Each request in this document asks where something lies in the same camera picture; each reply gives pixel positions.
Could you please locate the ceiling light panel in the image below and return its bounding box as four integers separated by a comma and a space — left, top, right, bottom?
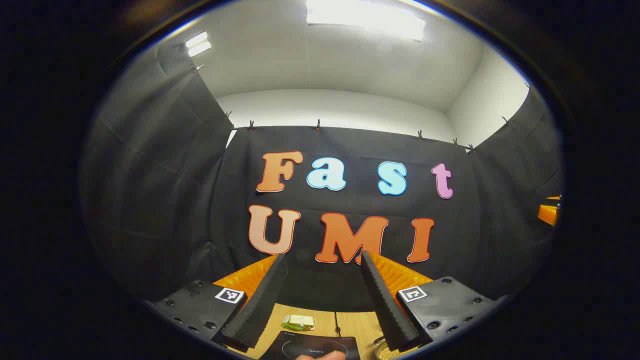
185, 31, 212, 58
306, 0, 427, 42

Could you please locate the black induction cooktop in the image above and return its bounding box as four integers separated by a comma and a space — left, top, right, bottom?
260, 330, 362, 360

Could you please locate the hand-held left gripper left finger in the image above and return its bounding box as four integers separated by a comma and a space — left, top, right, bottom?
150, 252, 290, 353

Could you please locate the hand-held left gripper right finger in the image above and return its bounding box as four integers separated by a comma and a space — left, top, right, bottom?
359, 250, 508, 353

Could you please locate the black backdrop cloth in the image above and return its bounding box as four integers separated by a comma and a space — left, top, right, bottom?
80, 37, 566, 313

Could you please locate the row of small backdrop clips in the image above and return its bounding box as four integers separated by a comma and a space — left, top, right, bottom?
192, 64, 531, 153

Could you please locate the sandwich with lettuce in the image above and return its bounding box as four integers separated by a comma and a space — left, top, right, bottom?
281, 314, 317, 332

